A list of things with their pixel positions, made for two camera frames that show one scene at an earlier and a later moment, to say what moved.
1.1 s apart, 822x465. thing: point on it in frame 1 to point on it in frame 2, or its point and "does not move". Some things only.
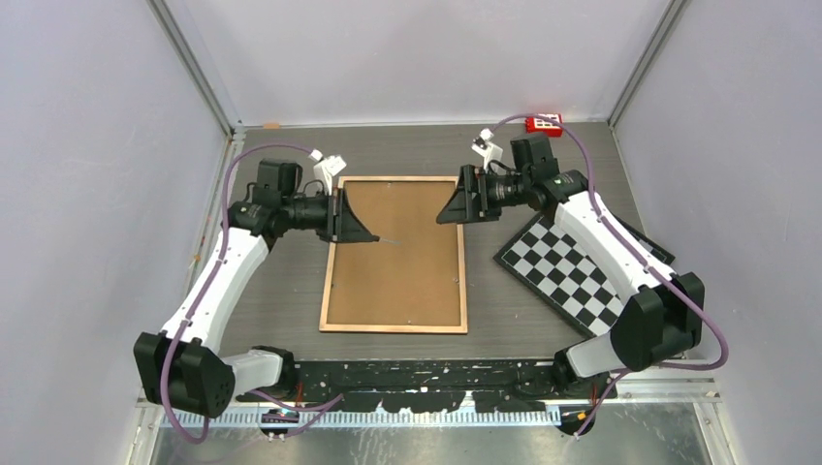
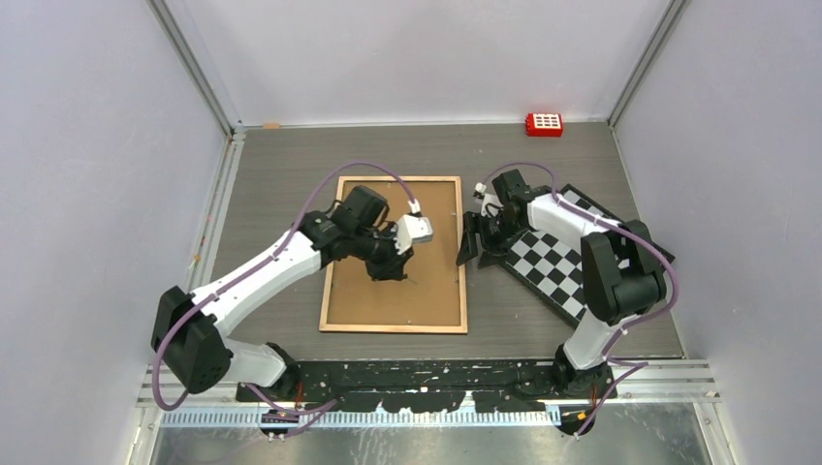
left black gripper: x=340 y=223 to x=393 y=266
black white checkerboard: x=549 y=266 does not move
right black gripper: x=461 y=207 to x=473 y=223
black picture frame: x=412 y=280 does not move
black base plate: x=409 y=387 does not move
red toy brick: x=538 y=126 does not move
